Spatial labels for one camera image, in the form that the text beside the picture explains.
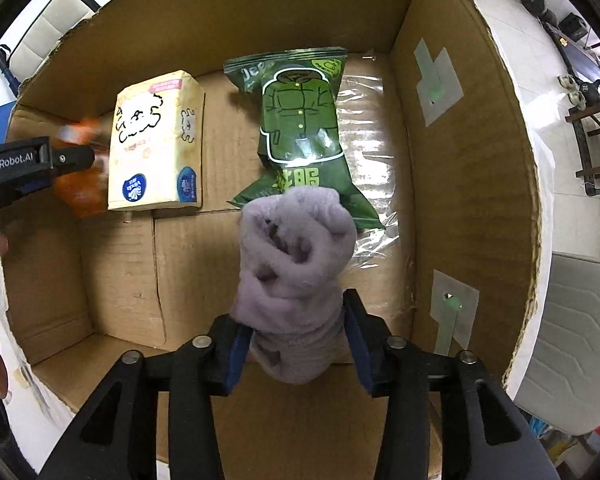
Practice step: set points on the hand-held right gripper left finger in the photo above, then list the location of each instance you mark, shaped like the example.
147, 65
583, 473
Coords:
238, 360

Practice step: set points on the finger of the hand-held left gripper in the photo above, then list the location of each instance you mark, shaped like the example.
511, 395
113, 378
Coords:
30, 188
72, 158

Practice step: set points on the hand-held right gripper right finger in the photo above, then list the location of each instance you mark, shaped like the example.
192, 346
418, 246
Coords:
362, 355

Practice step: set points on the orange snack packet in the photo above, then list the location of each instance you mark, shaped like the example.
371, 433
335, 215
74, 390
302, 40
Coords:
82, 195

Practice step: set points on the cardboard box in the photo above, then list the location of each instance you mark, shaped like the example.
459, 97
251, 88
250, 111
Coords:
180, 270

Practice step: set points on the purple sock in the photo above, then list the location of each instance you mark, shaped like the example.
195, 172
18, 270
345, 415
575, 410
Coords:
290, 260

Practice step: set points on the yellow tissue pack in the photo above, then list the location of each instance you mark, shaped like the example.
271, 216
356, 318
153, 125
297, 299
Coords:
150, 150

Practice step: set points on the white label sticker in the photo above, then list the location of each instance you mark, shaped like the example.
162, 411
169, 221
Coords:
452, 312
437, 80

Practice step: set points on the white chair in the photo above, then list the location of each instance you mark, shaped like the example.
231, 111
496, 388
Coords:
55, 20

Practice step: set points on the clear plastic film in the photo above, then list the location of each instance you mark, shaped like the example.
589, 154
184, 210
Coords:
375, 160

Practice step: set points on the white padded cushion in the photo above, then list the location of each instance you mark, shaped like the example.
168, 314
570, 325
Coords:
575, 340

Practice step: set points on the green snack packet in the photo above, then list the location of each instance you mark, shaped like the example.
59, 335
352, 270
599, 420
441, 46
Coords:
300, 120

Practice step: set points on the wooden stool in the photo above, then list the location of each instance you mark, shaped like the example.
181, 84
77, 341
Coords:
597, 140

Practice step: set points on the black weight bench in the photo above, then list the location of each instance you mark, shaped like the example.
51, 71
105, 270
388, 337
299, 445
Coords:
577, 45

